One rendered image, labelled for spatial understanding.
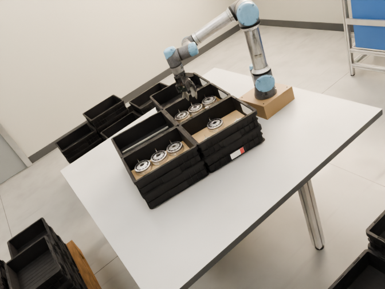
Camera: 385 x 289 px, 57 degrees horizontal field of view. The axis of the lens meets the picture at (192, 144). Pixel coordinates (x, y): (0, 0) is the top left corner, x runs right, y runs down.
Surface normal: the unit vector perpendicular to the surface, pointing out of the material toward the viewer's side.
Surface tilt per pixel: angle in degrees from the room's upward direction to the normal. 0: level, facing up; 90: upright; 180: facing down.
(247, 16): 80
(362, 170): 0
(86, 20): 90
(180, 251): 0
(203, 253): 0
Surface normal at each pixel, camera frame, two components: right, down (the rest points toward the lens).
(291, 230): -0.35, -0.76
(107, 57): 0.54, 0.31
